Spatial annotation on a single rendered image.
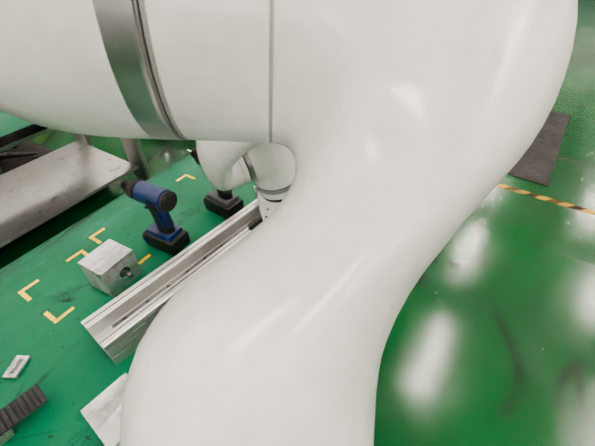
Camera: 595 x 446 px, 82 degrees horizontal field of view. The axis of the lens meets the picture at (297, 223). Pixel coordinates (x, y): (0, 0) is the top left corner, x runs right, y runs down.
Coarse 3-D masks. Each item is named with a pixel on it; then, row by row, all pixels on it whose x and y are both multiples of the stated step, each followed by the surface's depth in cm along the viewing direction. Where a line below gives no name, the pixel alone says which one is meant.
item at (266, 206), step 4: (260, 196) 65; (260, 200) 64; (264, 200) 64; (268, 200) 64; (272, 200) 63; (276, 200) 63; (280, 200) 63; (260, 204) 65; (264, 204) 64; (268, 204) 64; (272, 204) 65; (276, 204) 65; (260, 208) 66; (264, 208) 65; (268, 208) 65; (272, 208) 65; (260, 212) 67; (264, 212) 66; (268, 212) 66; (264, 216) 66
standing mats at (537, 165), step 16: (544, 128) 325; (560, 128) 324; (32, 144) 302; (544, 144) 302; (560, 144) 304; (0, 160) 283; (16, 160) 283; (32, 160) 283; (528, 160) 283; (544, 160) 283; (528, 176) 266; (544, 176) 266
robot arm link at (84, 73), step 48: (0, 0) 9; (48, 0) 9; (96, 0) 9; (0, 48) 10; (48, 48) 10; (96, 48) 10; (144, 48) 10; (0, 96) 11; (48, 96) 11; (96, 96) 11; (144, 96) 11
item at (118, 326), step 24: (240, 216) 103; (216, 240) 98; (168, 264) 89; (192, 264) 94; (144, 288) 84; (168, 288) 83; (96, 312) 78; (120, 312) 81; (144, 312) 78; (96, 336) 78; (120, 336) 74; (120, 360) 78
